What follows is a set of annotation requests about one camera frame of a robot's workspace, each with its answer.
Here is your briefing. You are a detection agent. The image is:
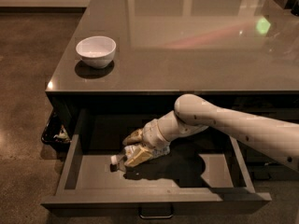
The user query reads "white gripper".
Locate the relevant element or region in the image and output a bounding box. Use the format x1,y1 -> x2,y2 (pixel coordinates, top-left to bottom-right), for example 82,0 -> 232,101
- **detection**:
122,119 -> 170,167

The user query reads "blue plastic water bottle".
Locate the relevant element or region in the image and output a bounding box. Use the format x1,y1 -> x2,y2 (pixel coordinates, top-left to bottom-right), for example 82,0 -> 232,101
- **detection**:
109,144 -> 171,173

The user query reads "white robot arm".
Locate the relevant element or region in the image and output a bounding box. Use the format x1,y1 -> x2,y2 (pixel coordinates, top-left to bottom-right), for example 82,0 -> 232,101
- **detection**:
123,94 -> 299,171

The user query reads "grey open top drawer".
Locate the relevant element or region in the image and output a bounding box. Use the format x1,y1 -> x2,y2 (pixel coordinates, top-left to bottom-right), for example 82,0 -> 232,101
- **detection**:
42,110 -> 271,217

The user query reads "dark grey counter cabinet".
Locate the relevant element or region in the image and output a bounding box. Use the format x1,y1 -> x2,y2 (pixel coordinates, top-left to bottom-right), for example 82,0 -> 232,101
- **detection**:
45,0 -> 299,182

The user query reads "black trash bin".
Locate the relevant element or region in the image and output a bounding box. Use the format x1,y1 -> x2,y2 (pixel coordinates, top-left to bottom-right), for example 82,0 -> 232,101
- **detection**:
41,111 -> 71,152

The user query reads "white ceramic bowl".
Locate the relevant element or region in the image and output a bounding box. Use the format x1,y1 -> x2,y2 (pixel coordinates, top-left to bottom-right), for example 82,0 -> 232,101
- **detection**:
76,36 -> 116,69

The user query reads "metal drawer handle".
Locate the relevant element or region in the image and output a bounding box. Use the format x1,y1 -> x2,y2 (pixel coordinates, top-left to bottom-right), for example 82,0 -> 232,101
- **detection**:
138,206 -> 174,219

